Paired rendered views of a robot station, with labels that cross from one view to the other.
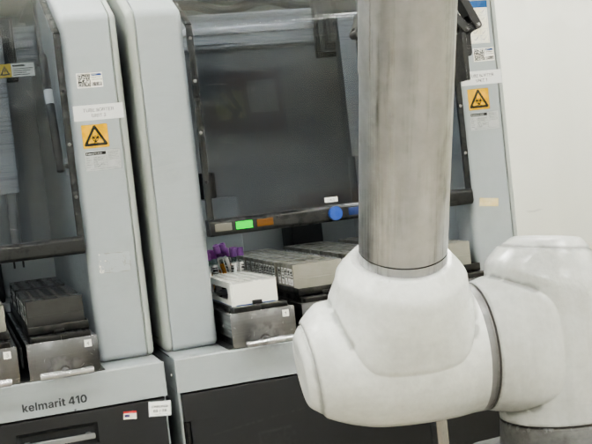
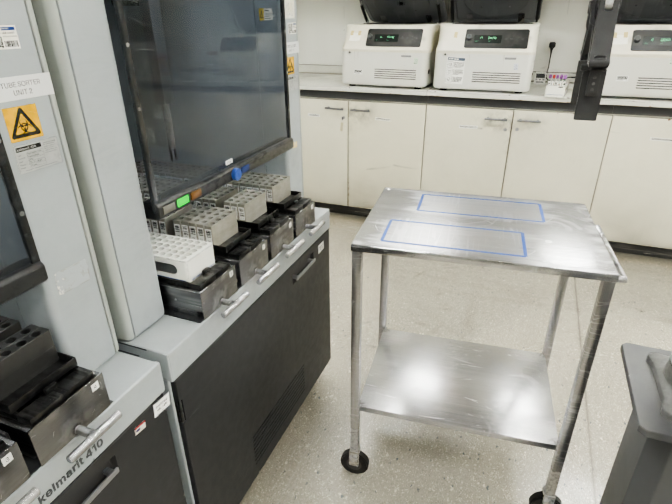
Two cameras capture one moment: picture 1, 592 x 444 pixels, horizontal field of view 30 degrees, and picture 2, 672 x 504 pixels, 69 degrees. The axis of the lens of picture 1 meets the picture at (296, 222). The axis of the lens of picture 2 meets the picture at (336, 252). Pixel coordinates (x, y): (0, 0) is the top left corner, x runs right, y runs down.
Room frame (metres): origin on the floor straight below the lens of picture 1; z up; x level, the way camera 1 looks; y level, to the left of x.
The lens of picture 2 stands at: (1.44, 0.65, 1.33)
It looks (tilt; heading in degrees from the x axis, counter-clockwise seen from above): 26 degrees down; 309
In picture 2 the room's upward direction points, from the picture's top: straight up
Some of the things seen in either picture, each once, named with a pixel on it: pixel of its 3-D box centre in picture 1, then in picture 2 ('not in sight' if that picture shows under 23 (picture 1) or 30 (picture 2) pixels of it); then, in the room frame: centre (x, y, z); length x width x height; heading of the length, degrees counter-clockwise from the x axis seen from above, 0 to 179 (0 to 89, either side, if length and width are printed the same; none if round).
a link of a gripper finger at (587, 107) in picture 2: not in sight; (589, 95); (1.61, -0.14, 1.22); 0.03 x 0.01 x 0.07; 17
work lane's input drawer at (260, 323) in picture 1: (225, 308); (108, 264); (2.53, 0.18, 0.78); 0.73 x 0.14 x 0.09; 17
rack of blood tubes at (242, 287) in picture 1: (236, 289); (148, 253); (2.41, 0.14, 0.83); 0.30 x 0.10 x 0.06; 17
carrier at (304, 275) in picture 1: (316, 275); (222, 228); (2.36, -0.03, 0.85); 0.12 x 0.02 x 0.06; 108
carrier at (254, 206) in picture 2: not in sight; (252, 207); (2.40, -0.18, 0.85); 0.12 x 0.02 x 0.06; 107
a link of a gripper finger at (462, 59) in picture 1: (461, 57); (584, 83); (1.65, -0.27, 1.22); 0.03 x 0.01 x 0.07; 17
